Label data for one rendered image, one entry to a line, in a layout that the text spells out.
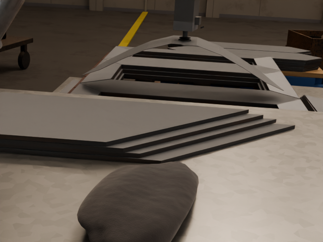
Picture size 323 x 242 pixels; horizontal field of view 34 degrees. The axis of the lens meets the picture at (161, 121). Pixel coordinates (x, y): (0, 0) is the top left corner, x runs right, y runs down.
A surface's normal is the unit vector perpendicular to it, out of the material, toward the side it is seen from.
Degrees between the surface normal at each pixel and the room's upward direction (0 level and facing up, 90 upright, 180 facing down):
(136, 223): 4
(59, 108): 0
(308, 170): 0
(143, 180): 9
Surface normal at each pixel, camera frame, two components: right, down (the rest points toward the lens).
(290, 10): -0.04, 0.30
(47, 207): 0.05, -0.95
